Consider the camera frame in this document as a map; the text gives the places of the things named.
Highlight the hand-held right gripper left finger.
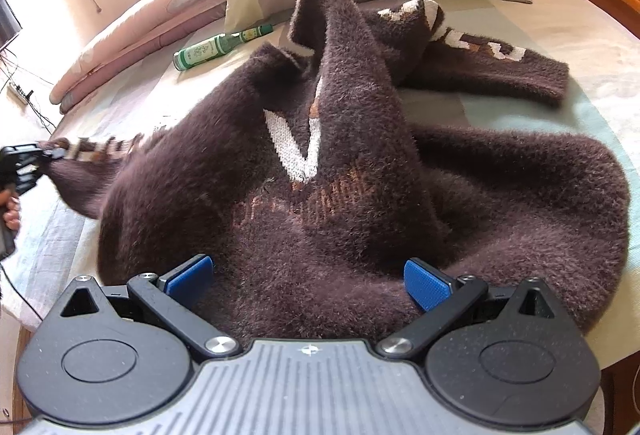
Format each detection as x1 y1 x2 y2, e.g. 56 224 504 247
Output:
60 254 239 363

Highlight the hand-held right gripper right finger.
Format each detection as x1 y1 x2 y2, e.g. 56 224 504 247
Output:
376 258 557 360

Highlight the brown fuzzy sweater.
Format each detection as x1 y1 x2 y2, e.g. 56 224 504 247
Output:
37 0 632 341

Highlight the person's left hand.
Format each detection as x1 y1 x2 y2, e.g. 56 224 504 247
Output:
0 193 22 234

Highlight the black television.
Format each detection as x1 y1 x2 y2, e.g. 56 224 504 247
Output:
0 0 24 50

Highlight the pink folded quilt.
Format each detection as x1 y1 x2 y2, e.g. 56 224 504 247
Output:
50 0 228 114

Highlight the green glass bottle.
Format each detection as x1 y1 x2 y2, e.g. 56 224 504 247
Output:
173 23 275 72

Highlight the power strip with cables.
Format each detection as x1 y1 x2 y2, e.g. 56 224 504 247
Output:
0 50 57 136

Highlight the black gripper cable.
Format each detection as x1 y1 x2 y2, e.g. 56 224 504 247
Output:
0 264 43 322

